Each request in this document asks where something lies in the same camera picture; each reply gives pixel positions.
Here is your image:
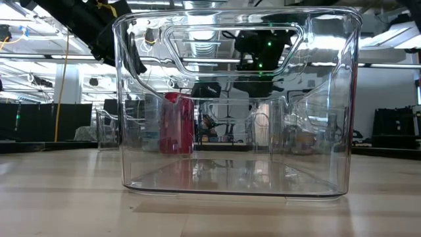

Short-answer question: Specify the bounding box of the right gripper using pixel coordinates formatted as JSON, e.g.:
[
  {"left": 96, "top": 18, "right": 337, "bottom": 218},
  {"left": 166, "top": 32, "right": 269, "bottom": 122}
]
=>
[{"left": 235, "top": 29, "right": 297, "bottom": 72}]

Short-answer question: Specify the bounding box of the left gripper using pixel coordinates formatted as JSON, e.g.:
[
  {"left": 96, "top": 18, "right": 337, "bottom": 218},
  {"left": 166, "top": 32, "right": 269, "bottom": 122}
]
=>
[{"left": 65, "top": 0, "right": 147, "bottom": 75}]

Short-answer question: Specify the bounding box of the red soda can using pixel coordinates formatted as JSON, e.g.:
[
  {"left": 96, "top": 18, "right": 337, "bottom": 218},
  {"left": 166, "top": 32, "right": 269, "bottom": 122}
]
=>
[{"left": 159, "top": 92, "right": 195, "bottom": 155}]

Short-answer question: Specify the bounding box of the clear plastic bin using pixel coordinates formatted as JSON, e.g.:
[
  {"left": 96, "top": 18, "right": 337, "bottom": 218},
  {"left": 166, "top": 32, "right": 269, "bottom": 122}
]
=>
[
  {"left": 95, "top": 109, "right": 121, "bottom": 152},
  {"left": 112, "top": 7, "right": 363, "bottom": 201}
]

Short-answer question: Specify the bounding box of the yellow tag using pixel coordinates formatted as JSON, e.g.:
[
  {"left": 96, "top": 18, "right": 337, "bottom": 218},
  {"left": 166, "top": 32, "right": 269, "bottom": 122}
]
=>
[{"left": 96, "top": 1, "right": 118, "bottom": 18}]

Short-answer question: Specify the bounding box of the black hanging monitor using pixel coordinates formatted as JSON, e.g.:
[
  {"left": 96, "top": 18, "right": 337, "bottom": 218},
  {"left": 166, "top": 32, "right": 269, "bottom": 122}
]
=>
[{"left": 190, "top": 81, "right": 222, "bottom": 99}]

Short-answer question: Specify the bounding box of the black partition panel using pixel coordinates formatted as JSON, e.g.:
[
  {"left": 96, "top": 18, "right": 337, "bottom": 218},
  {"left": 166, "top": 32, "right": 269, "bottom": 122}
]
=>
[{"left": 0, "top": 103, "right": 93, "bottom": 143}]

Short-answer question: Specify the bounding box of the long ceiling strip light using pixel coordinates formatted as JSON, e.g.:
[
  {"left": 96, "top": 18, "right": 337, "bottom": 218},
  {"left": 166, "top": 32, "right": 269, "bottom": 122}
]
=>
[{"left": 0, "top": 53, "right": 421, "bottom": 70}]

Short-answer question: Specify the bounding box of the black equipment rack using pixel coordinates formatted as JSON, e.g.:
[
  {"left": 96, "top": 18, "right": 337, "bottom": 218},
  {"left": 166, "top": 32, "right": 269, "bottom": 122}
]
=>
[{"left": 371, "top": 105, "right": 421, "bottom": 149}]

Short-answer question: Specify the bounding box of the silver ventilation duct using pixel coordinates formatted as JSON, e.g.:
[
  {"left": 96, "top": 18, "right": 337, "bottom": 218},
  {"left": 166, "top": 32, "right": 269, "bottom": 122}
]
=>
[{"left": 187, "top": 29, "right": 220, "bottom": 72}]

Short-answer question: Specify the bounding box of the yellow cable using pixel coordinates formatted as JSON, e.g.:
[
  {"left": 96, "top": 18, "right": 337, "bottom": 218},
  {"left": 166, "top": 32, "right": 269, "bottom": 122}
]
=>
[{"left": 53, "top": 29, "right": 72, "bottom": 143}]

